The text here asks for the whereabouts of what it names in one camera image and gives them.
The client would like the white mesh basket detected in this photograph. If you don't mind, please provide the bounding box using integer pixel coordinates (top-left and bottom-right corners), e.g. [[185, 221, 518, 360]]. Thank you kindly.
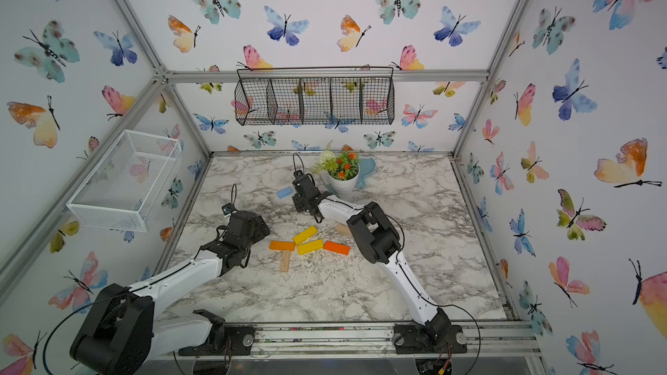
[[66, 130, 182, 233]]

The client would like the white flower pot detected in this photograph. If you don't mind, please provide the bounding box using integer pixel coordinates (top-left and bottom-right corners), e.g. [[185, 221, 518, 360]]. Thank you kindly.
[[325, 173, 359, 195]]

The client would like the natural wood block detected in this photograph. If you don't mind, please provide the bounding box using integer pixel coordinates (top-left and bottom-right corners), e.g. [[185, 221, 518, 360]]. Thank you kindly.
[[280, 250, 292, 273], [335, 223, 352, 236]]

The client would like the red orange block right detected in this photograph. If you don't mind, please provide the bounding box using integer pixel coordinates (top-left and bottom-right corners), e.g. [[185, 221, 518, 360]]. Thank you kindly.
[[323, 241, 351, 256]]

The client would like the yellow block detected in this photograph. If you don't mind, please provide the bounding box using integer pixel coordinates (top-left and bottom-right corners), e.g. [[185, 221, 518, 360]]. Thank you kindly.
[[297, 240, 324, 255], [293, 226, 317, 246]]

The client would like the light blue dustpan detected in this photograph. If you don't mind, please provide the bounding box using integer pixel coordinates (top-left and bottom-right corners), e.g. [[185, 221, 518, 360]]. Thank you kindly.
[[356, 158, 376, 189]]

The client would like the natural wood block lower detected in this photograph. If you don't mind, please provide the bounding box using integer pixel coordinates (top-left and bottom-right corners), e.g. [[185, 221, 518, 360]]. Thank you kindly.
[[280, 250, 292, 273]]

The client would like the light blue block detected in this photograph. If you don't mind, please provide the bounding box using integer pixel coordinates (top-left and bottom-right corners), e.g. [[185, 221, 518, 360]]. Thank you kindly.
[[276, 187, 294, 200]]

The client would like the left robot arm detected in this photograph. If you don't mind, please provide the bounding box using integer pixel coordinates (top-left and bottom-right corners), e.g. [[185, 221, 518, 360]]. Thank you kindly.
[[69, 211, 270, 374]]

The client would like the natural wood block right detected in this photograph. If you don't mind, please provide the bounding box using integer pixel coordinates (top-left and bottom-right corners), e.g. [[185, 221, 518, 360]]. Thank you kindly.
[[335, 223, 352, 236]]

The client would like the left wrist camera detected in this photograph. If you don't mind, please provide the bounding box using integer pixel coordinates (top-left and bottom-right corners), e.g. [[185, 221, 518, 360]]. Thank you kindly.
[[222, 203, 236, 216]]

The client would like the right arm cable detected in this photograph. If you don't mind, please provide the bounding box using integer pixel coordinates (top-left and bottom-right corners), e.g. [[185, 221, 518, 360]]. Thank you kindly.
[[291, 153, 483, 375]]

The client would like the artificial green orange plant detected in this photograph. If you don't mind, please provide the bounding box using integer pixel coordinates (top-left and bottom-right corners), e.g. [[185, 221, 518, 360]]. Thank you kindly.
[[313, 142, 360, 182]]

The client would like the black wire basket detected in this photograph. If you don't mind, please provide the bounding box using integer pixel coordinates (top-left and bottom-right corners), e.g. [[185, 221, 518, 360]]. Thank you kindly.
[[232, 65, 395, 128]]

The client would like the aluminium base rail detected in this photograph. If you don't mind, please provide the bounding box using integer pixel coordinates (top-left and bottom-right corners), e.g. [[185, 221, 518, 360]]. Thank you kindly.
[[103, 320, 543, 361]]

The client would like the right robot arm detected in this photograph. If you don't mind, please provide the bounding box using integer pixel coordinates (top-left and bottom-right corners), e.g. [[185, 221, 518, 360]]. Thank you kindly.
[[293, 170, 467, 354]]

